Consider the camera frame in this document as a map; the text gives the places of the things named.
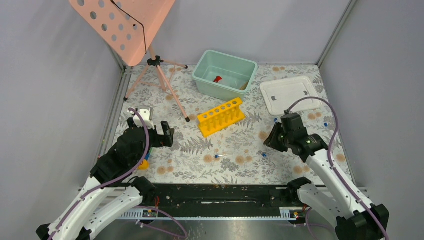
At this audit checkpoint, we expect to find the white wash bottle red cap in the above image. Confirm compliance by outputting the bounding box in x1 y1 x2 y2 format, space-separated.
213 76 229 85

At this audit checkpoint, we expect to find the pink perforated music stand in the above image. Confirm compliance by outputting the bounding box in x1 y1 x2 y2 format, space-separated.
69 0 190 122

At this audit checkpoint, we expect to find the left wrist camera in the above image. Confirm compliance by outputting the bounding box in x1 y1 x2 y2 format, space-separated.
127 106 154 130

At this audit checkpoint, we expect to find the floral patterned table mat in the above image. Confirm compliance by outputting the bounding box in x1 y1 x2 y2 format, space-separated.
114 65 327 185

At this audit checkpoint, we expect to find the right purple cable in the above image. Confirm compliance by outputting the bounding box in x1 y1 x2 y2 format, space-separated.
285 96 391 240

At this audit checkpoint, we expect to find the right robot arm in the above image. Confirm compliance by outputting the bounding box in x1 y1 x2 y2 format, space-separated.
264 113 390 240

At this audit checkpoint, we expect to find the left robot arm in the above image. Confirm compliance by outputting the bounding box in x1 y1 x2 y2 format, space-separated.
36 119 175 240

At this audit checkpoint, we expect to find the test tube blue cap centre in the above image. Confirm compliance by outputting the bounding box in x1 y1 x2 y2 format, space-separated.
214 153 232 159

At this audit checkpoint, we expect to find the yellow test tube rack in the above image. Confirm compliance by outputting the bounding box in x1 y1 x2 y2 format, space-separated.
197 97 246 138

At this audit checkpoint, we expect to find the yellow capped bottle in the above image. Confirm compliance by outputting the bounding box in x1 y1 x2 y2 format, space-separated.
137 159 150 170

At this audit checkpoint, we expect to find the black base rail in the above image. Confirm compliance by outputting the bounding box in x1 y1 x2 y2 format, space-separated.
141 183 304 219

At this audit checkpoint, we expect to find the white plastic bin lid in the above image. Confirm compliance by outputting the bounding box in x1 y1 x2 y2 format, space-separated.
259 76 319 116

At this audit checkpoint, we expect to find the mint green plastic bin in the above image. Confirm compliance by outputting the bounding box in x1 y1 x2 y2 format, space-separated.
192 50 259 102

